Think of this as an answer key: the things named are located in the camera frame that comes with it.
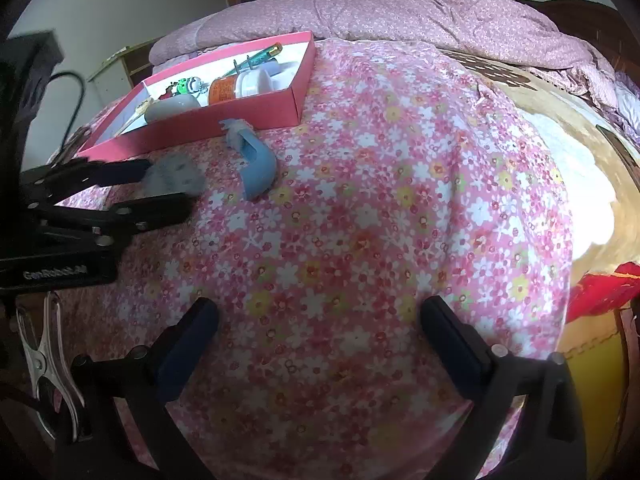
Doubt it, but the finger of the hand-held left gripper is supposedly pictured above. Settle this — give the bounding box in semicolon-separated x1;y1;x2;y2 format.
20;159;152;198
30;192;197;250

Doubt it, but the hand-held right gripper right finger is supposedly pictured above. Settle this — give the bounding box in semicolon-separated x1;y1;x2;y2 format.
419;295;588;480

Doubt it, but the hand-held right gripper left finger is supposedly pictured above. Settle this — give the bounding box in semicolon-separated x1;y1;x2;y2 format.
52;296;221;480

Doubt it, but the grey dotted item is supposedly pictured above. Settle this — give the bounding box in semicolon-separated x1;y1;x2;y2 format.
142;154;206;198

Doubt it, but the red cardboard box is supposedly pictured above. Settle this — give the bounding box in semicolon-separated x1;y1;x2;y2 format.
75;31;317;163

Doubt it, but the colourful toy keychain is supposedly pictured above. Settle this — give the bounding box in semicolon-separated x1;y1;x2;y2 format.
160;76;206;101

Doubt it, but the green transparent tool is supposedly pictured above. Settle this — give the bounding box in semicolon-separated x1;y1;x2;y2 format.
232;42;284;73

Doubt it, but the pale blue plastic item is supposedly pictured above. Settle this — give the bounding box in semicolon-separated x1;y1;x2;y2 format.
145;96;201;123

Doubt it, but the wooden bedside cabinet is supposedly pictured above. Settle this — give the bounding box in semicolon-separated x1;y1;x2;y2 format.
87;40;161;86

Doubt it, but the metal spring clip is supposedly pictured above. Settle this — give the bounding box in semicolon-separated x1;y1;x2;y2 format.
15;292;83;443

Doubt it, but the orange bottle with white cap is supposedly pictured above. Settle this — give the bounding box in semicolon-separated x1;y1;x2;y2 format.
207;71;278;107

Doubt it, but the red cloth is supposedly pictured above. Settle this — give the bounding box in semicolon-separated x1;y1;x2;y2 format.
565;262;640;321

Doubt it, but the pink floral bed sheet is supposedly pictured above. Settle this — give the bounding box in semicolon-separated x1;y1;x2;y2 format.
47;37;576;480

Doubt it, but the pink quilt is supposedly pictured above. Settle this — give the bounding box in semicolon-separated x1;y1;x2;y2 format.
150;0;640;126

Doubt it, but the dark wooden headboard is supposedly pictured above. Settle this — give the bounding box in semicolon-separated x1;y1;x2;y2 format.
517;0;640;61

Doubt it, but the black cable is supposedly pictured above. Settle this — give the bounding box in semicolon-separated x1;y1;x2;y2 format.
47;71;86;153

